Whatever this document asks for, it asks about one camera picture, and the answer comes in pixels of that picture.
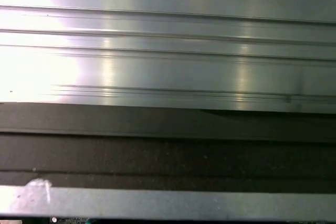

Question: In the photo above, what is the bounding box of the black PC case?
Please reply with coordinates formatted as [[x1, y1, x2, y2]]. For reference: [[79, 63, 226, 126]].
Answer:
[[0, 102, 336, 224]]

